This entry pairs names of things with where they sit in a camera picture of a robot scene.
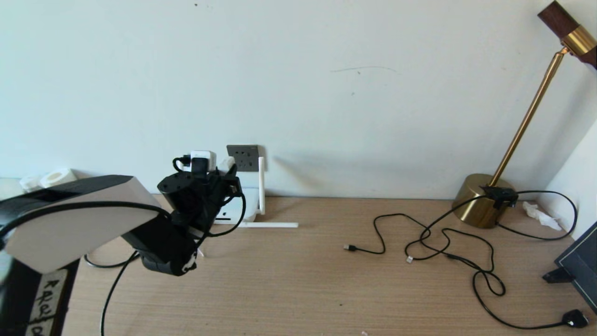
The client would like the white wifi router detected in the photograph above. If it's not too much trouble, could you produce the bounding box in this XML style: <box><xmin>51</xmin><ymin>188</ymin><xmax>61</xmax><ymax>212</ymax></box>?
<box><xmin>212</xmin><ymin>157</ymin><xmax>299</xmax><ymax>229</ymax></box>

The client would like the white toilet paper roll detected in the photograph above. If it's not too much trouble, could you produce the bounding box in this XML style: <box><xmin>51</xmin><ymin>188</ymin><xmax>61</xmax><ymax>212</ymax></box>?
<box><xmin>40</xmin><ymin>168</ymin><xmax>77</xmax><ymax>187</ymax></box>

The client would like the clear plastic container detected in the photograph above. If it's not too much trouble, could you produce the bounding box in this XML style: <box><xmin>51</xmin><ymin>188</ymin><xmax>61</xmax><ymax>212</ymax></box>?
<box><xmin>19</xmin><ymin>175</ymin><xmax>45</xmax><ymax>192</ymax></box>

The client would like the white handwritten label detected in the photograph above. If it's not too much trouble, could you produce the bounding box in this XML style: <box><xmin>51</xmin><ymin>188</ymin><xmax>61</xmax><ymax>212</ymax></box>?
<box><xmin>28</xmin><ymin>268</ymin><xmax>68</xmax><ymax>336</ymax></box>

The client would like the brass desk lamp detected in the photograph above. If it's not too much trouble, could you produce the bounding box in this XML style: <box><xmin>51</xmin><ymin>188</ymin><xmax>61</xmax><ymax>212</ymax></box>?
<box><xmin>451</xmin><ymin>1</ymin><xmax>597</xmax><ymax>229</ymax></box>

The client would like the crumpled white tissue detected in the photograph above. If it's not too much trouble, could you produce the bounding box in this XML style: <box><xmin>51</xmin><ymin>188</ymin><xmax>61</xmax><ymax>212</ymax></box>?
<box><xmin>521</xmin><ymin>202</ymin><xmax>562</xmax><ymax>231</ymax></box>

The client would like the dark framed board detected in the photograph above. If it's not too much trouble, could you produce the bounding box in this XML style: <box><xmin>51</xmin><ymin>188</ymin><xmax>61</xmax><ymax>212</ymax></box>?
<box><xmin>542</xmin><ymin>219</ymin><xmax>597</xmax><ymax>315</ymax></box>

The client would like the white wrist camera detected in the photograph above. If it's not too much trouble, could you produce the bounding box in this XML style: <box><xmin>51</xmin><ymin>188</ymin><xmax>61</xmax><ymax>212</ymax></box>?
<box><xmin>180</xmin><ymin>150</ymin><xmax>218</xmax><ymax>182</ymax></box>

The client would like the grey wall socket plate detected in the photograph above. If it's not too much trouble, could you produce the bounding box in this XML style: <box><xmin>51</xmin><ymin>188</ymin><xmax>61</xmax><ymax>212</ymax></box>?
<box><xmin>227</xmin><ymin>145</ymin><xmax>260</xmax><ymax>172</ymax></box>

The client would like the black usb cable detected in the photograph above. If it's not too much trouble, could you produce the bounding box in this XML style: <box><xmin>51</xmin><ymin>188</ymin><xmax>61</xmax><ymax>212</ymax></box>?
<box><xmin>344</xmin><ymin>214</ymin><xmax>506</xmax><ymax>297</ymax></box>

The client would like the thick black cable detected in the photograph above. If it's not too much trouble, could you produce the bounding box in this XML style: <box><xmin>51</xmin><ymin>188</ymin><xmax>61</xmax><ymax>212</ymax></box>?
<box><xmin>84</xmin><ymin>250</ymin><xmax>140</xmax><ymax>336</ymax></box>

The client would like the black lamp power cord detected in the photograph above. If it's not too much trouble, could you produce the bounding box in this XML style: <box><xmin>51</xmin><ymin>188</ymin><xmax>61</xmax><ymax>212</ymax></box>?
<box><xmin>405</xmin><ymin>187</ymin><xmax>588</xmax><ymax>330</ymax></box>

